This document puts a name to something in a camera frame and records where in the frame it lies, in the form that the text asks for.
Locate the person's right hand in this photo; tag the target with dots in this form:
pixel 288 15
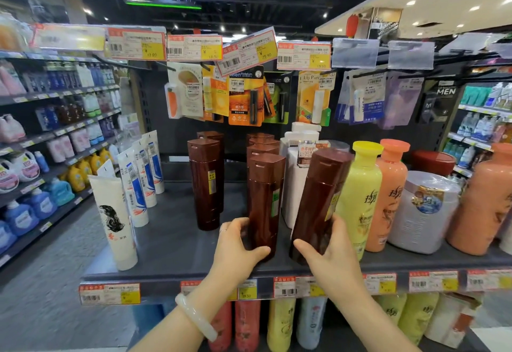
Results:
pixel 336 267

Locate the person's left hand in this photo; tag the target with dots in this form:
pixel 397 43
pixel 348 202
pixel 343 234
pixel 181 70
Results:
pixel 232 257

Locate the person's left thumb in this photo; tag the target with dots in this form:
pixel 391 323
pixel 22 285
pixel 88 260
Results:
pixel 258 254

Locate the person's right thumb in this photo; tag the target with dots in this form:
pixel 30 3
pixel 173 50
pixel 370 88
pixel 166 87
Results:
pixel 307 248

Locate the brown shampoo bottle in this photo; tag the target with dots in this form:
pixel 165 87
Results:
pixel 264 199
pixel 320 199

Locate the person's left forearm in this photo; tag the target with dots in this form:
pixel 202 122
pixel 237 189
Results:
pixel 188 323

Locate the person's right forearm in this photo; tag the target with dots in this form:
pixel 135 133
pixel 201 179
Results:
pixel 372 323

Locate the white bottle with copper label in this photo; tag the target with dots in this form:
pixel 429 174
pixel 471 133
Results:
pixel 294 187

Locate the yellow shampoo bottle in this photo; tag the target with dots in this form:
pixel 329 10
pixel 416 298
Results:
pixel 360 203

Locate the red bottle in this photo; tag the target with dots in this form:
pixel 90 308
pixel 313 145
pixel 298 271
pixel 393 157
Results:
pixel 247 323
pixel 222 325

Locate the yellow bottle below shelf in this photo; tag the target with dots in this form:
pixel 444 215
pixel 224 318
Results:
pixel 280 323

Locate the pale blue white bottle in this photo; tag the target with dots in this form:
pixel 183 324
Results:
pixel 311 321

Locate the dark grey display shelf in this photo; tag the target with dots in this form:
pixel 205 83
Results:
pixel 180 239

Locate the group of dark brown bottles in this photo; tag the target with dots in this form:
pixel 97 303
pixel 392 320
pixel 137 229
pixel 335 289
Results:
pixel 204 187

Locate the slim orange shampoo bottle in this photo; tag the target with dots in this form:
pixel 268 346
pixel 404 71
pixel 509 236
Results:
pixel 390 203

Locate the yellow green bottle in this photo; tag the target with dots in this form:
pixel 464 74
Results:
pixel 418 317
pixel 392 307

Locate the plain white bottle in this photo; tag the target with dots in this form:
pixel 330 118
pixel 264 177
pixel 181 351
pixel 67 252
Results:
pixel 298 131

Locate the white jar with picture label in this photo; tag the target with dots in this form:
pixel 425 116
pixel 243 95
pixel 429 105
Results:
pixel 424 215

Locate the white tube with blue stripe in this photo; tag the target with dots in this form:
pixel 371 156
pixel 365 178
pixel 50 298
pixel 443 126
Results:
pixel 146 175
pixel 134 191
pixel 156 163

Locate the white tube with hair print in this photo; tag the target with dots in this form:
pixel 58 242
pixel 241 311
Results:
pixel 114 219

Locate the yellow pack with white stick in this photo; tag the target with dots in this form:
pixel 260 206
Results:
pixel 314 99

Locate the orange pack with black stick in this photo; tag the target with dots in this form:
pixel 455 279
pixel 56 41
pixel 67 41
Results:
pixel 244 103

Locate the black green lip balm pack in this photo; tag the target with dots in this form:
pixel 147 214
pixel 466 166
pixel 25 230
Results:
pixel 280 99

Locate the dark red round jar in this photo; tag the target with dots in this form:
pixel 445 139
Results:
pixel 434 162

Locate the row of shelf price labels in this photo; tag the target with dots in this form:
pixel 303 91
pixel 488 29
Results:
pixel 110 294

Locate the blue white lip balm pack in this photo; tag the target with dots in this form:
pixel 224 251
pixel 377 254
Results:
pixel 362 97

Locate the white box with orange print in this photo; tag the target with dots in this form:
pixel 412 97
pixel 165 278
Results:
pixel 452 319

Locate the yellow orange lip balm pack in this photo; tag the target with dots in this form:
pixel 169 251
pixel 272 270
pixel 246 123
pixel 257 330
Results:
pixel 216 95

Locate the lilac lip balm pack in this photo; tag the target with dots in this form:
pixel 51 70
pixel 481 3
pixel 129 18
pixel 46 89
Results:
pixel 402 99

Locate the large orange bottle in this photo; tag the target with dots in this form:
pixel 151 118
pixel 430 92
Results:
pixel 482 203

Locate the small black hanging pack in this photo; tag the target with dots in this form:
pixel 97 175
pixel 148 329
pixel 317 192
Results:
pixel 427 107

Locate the hanging price tag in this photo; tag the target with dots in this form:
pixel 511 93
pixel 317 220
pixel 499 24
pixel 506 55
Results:
pixel 304 56
pixel 195 47
pixel 68 37
pixel 247 52
pixel 136 44

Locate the row of yellow detergent bottles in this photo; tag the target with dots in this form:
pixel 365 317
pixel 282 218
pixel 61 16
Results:
pixel 86 167

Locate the empty clear tag holder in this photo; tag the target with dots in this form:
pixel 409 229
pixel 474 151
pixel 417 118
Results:
pixel 466 43
pixel 355 53
pixel 411 55

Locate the black white letter sign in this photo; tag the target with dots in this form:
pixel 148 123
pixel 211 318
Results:
pixel 446 90

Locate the shelf of skincare bottles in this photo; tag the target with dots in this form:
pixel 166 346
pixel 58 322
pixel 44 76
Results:
pixel 480 123

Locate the row of pink refill pouches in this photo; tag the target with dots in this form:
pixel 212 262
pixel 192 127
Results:
pixel 70 143

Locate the row of blue detergent jugs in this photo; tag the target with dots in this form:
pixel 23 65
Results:
pixel 38 205

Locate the red lantern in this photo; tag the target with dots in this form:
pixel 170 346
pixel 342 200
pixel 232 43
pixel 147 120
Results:
pixel 352 25

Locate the laundry aisle shelving unit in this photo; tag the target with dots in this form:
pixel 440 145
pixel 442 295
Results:
pixel 60 123

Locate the white pink detergent jug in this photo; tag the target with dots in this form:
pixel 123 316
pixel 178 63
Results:
pixel 24 165

